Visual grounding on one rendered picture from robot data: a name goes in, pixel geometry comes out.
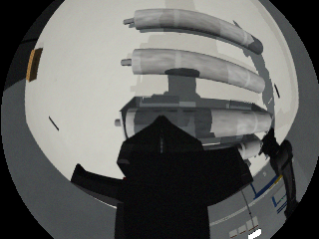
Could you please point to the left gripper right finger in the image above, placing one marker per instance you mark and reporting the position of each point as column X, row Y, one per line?
column 176, row 139

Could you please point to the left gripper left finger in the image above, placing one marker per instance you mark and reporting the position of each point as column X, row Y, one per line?
column 147, row 139

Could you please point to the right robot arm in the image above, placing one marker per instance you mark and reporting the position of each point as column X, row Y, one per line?
column 280, row 159

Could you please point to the brown cardboard box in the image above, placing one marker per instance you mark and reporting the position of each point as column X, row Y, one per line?
column 32, row 71

